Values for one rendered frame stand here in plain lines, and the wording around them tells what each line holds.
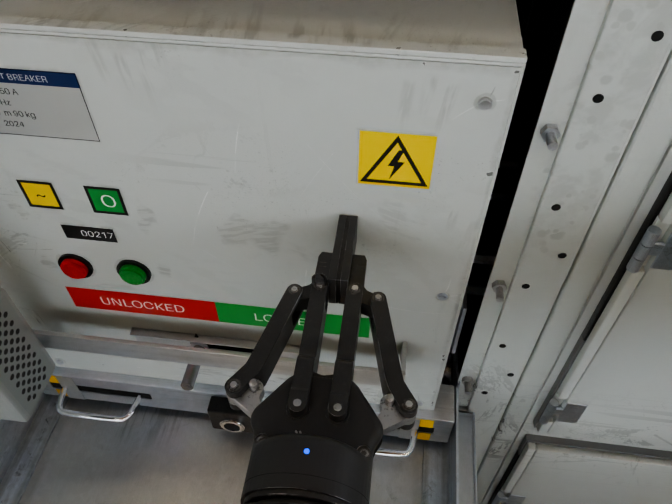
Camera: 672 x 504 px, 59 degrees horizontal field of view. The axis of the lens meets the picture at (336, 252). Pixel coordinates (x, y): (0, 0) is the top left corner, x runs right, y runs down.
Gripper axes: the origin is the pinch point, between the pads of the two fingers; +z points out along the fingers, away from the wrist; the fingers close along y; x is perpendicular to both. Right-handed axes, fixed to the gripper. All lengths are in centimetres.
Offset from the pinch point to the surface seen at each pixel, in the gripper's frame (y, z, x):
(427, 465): 11.0, -0.5, -38.0
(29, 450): -40, -5, -38
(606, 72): 17.6, 8.1, 13.1
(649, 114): 21.7, 8.1, 9.9
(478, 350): 15.3, 8.4, -24.1
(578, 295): 23.0, 8.0, -11.7
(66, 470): -34, -7, -38
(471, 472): 16.6, -0.5, -38.4
